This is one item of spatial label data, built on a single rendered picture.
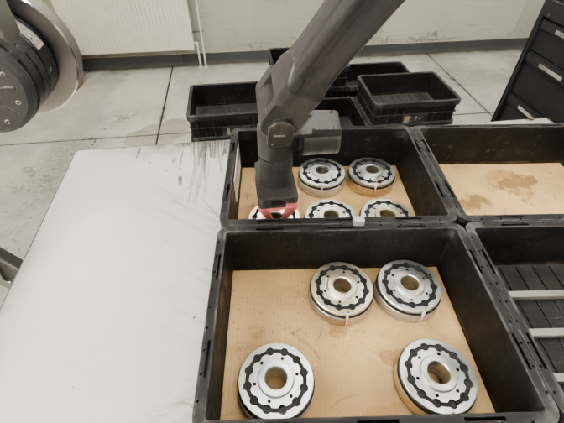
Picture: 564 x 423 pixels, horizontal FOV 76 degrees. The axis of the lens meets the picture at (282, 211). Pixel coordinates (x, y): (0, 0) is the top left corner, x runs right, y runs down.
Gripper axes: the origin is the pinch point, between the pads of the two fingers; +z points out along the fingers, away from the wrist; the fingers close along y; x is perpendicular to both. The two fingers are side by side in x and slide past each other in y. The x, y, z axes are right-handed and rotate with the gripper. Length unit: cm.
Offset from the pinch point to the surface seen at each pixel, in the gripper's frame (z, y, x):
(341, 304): 0.5, -19.9, -7.9
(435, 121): 38, 88, -85
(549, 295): 2.3, -21.6, -43.2
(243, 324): 4.0, -19.5, 7.4
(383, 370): 3.5, -29.5, -12.1
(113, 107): 91, 215, 96
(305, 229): -6.1, -9.6, -3.6
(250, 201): 4.3, 8.8, 4.3
